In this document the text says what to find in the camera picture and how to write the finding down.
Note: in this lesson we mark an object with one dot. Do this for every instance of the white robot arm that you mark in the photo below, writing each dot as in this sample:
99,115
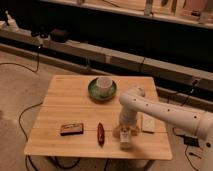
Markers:
199,123

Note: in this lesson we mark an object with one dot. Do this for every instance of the wooden table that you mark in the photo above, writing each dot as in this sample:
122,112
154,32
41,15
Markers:
67,101

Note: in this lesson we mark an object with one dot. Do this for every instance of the dark red snack box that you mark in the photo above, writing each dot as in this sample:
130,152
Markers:
71,129

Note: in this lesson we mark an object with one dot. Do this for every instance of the black power adapter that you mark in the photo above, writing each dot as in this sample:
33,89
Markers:
191,141

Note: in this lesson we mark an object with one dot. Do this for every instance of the beige sponge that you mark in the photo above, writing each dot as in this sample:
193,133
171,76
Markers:
147,124

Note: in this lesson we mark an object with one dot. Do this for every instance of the white cup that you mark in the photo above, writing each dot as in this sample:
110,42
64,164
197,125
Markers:
104,84

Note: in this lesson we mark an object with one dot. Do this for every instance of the clear white-labelled bottle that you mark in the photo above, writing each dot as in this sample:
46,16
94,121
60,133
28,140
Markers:
125,138

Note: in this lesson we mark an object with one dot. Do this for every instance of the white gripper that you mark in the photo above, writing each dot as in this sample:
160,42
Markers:
127,117

